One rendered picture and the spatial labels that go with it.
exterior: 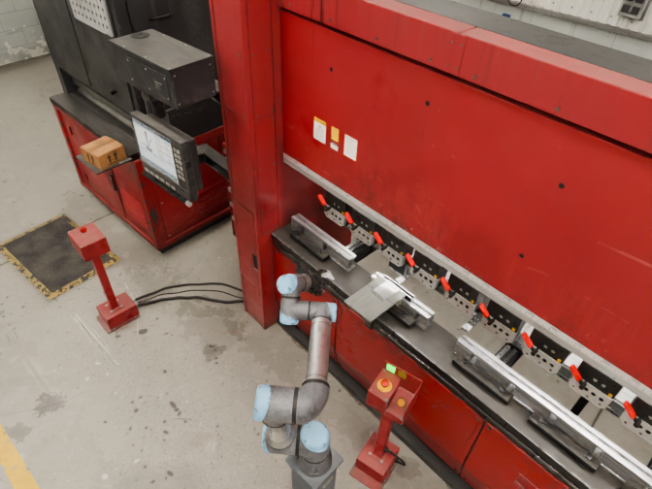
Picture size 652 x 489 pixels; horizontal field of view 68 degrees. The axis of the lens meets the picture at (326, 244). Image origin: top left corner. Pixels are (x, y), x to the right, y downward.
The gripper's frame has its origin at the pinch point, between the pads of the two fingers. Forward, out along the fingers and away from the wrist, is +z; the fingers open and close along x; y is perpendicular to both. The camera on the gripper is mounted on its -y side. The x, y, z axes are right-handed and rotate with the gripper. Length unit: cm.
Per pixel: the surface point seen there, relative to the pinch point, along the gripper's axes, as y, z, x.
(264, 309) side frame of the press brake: -59, 86, -79
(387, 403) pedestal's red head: 51, 27, -35
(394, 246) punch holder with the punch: 7.8, 30.4, 24.4
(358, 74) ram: -36, -9, 79
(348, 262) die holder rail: -17, 56, -4
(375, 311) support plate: 19.2, 32.2, -6.9
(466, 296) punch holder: 49, 26, 28
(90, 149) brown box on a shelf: -193, 13, -50
